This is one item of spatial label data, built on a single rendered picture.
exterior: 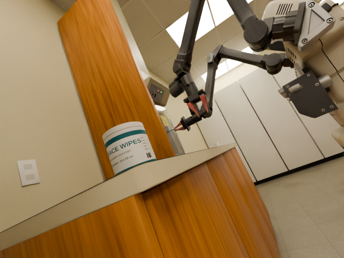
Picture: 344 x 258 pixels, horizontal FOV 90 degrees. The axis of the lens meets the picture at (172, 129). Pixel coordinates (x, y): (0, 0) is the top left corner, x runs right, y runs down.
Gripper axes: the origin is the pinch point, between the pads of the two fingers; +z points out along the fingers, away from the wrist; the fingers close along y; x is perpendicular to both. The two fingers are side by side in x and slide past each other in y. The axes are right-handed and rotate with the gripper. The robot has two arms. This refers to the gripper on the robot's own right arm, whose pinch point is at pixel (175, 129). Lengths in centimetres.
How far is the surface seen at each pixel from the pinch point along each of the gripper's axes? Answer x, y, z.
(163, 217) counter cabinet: 92, 1, -21
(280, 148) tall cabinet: -243, -170, -85
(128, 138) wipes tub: 74, 15, -12
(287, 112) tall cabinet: -265, -116, -128
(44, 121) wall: 42, 44, 49
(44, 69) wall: 20, 77, 49
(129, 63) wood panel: 11, 51, 0
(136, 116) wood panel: 23.2, 21.0, 8.9
